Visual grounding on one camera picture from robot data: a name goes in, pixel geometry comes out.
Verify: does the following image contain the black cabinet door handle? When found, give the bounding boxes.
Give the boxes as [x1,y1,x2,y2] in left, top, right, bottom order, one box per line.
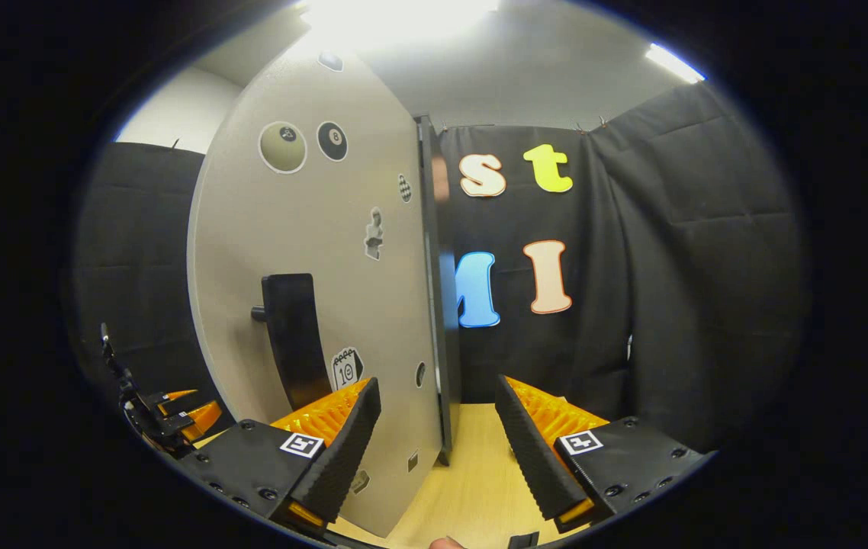
[251,272,333,413]

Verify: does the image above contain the grey cabinet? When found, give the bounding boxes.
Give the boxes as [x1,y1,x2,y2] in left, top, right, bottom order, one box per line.
[413,114,463,467]

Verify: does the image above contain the long ceiling light panel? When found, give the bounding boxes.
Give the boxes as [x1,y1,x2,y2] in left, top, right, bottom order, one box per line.
[301,0,501,48]

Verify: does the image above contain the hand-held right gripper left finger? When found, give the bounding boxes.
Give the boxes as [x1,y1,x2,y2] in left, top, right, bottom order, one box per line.
[178,377,383,532]

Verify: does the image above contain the black backdrop cloth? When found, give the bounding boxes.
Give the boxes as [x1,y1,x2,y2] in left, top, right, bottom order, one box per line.
[68,80,812,456]

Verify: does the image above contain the narrow ceiling light panel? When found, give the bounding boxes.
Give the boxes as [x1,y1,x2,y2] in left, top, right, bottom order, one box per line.
[645,42,707,85]

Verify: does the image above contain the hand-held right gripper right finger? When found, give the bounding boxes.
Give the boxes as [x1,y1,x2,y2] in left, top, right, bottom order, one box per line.
[495,374,713,535]

